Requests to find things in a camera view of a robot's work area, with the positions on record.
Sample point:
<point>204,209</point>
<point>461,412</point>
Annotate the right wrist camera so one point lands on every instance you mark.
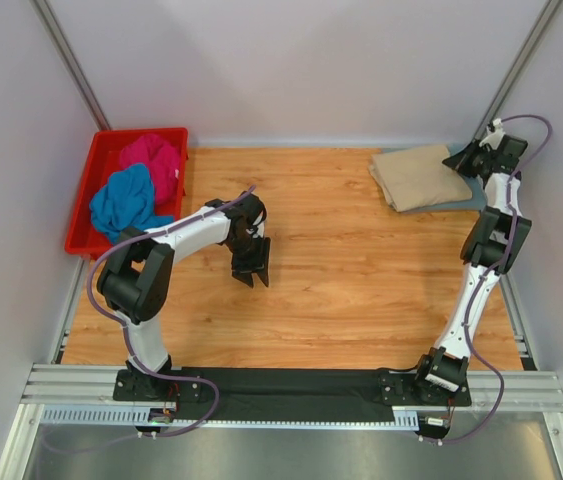
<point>503,147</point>

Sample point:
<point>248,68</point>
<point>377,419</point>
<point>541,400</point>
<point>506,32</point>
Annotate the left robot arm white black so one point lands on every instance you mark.
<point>136,276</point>

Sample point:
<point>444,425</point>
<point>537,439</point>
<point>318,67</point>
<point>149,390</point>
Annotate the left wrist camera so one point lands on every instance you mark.
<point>248,217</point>

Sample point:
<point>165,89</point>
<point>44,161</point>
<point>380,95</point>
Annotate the corner aluminium post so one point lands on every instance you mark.
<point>541,25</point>
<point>59,39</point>

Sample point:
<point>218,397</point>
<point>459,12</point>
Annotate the red plastic bin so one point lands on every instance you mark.
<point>82,238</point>

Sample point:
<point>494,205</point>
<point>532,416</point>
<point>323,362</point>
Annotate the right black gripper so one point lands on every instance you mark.
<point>473,160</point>

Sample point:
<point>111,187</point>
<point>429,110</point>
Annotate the left corner aluminium post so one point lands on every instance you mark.
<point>59,39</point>

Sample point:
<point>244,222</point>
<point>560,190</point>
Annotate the white slotted cable duct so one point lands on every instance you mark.
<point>149,417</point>

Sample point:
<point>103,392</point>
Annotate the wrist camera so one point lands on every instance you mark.
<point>248,217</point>
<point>503,147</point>

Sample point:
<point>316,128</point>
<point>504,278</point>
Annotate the crumpled magenta t shirt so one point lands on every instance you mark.
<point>161,158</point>

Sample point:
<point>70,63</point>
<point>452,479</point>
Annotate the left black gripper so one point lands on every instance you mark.
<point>250,265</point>

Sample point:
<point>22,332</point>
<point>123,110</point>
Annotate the folded grey-blue t shirt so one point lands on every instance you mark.
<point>461,200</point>

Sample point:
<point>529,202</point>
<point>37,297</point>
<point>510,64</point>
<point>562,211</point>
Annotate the right corner aluminium post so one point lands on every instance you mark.
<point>541,25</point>

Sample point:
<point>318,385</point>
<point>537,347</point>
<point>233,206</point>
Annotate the aluminium frame rail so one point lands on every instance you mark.
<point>512,430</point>

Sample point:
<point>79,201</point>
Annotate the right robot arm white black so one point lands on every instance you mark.
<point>488,253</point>

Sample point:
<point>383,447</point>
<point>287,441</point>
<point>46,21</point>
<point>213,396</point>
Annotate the beige t shirt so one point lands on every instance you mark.
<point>418,175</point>

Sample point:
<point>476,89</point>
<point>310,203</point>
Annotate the crumpled blue t shirt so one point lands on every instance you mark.
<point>126,200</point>

